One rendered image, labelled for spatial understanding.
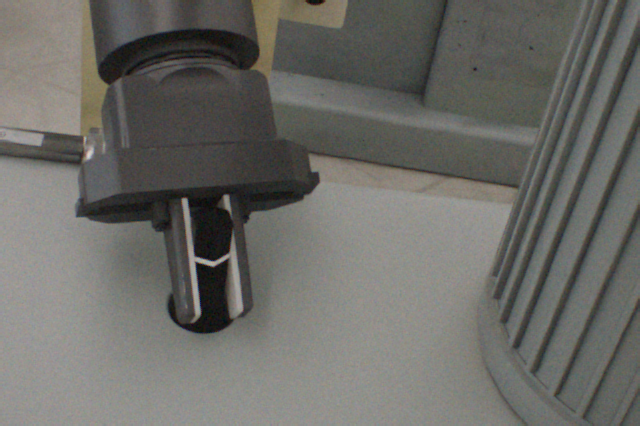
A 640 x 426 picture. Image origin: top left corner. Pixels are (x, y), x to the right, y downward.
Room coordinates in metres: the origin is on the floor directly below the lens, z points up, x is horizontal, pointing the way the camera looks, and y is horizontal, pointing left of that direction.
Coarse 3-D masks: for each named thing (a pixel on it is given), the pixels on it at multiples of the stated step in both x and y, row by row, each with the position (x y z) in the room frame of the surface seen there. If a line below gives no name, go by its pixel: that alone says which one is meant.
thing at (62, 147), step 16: (0, 128) 0.54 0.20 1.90; (16, 128) 0.54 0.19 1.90; (96, 128) 0.55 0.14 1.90; (0, 144) 0.52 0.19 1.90; (16, 144) 0.53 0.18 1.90; (32, 144) 0.53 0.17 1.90; (48, 144) 0.53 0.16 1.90; (64, 144) 0.53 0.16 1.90; (80, 144) 0.54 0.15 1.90; (96, 144) 0.54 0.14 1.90; (64, 160) 0.52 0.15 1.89; (80, 160) 0.53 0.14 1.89
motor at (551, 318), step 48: (624, 0) 0.43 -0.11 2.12; (576, 48) 0.47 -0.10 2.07; (624, 48) 0.42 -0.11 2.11; (576, 96) 0.45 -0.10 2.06; (624, 96) 0.41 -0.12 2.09; (576, 144) 0.43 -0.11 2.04; (624, 144) 0.40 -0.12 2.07; (528, 192) 0.45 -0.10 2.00; (576, 192) 0.42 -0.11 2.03; (624, 192) 0.40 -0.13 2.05; (528, 240) 0.43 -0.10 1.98; (576, 240) 0.41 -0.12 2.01; (624, 240) 0.39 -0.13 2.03; (528, 288) 0.43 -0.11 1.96; (576, 288) 0.40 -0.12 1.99; (624, 288) 0.39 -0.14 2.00; (480, 336) 0.44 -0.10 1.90; (528, 336) 0.41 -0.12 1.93; (576, 336) 0.39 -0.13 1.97; (624, 336) 0.38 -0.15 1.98; (528, 384) 0.40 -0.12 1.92; (576, 384) 0.39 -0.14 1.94; (624, 384) 0.38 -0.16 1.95
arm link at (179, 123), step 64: (128, 0) 0.51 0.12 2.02; (192, 0) 0.51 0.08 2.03; (128, 64) 0.50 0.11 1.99; (192, 64) 0.49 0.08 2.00; (128, 128) 0.46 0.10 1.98; (192, 128) 0.47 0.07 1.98; (256, 128) 0.48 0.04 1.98; (128, 192) 0.43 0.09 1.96; (192, 192) 0.45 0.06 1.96; (256, 192) 0.47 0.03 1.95
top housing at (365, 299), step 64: (0, 192) 0.49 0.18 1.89; (64, 192) 0.50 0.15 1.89; (320, 192) 0.54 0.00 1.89; (384, 192) 0.56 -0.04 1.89; (0, 256) 0.44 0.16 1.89; (64, 256) 0.45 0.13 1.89; (128, 256) 0.46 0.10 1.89; (256, 256) 0.48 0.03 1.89; (320, 256) 0.49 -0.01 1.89; (384, 256) 0.50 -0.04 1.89; (448, 256) 0.51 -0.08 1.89; (0, 320) 0.40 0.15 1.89; (64, 320) 0.40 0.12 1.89; (128, 320) 0.41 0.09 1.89; (256, 320) 0.43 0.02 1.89; (320, 320) 0.44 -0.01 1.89; (384, 320) 0.45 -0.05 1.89; (448, 320) 0.46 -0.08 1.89; (0, 384) 0.36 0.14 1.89; (64, 384) 0.36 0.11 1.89; (128, 384) 0.37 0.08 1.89; (192, 384) 0.38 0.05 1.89; (256, 384) 0.39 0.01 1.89; (320, 384) 0.40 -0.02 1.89; (384, 384) 0.40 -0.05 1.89; (448, 384) 0.41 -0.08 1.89
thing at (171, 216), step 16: (160, 208) 0.44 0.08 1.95; (176, 208) 0.44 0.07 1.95; (160, 224) 0.44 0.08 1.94; (176, 224) 0.43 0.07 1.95; (176, 240) 0.43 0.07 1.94; (176, 256) 0.42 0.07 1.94; (192, 256) 0.42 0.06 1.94; (176, 272) 0.42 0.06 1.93; (192, 272) 0.42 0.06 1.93; (176, 288) 0.41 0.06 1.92; (192, 288) 0.41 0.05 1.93; (176, 304) 0.41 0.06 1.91; (192, 304) 0.40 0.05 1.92; (192, 320) 0.41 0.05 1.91
